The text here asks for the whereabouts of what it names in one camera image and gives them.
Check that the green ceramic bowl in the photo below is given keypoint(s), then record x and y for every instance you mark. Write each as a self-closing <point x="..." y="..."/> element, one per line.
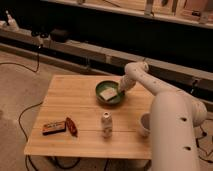
<point x="109" y="84"/>

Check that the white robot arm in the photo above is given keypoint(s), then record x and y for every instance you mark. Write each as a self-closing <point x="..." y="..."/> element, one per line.
<point x="174" y="114"/>

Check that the beige sponge in bowl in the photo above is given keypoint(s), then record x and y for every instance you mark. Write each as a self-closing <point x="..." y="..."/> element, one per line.
<point x="108" y="93"/>

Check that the wooden table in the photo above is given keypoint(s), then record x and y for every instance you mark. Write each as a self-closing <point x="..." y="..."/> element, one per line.
<point x="74" y="96"/>

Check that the small white bottle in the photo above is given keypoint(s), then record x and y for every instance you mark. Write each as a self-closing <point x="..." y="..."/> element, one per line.
<point x="107" y="125"/>

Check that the red brown packet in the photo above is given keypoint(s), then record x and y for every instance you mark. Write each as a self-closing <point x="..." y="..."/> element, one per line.
<point x="72" y="127"/>

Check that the white plastic cup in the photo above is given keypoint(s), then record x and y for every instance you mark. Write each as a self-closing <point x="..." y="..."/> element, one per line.
<point x="144" y="125"/>

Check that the black round device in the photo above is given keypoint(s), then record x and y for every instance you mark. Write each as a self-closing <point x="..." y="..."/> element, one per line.
<point x="59" y="35"/>

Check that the white spray bottle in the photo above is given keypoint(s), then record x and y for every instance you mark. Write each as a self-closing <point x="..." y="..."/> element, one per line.
<point x="12" y="22"/>

